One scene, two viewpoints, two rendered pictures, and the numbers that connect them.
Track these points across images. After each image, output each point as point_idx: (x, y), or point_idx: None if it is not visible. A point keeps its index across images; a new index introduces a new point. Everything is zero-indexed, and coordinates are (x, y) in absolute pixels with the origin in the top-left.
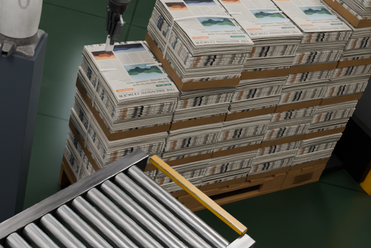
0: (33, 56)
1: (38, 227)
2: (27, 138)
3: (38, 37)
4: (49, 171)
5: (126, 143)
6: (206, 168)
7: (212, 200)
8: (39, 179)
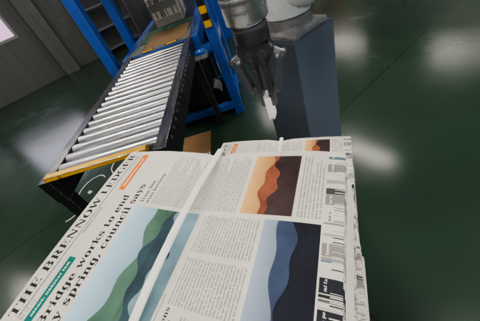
0: None
1: (166, 87)
2: (288, 138)
3: (279, 35)
4: (378, 271)
5: None
6: None
7: (78, 169)
8: (366, 254)
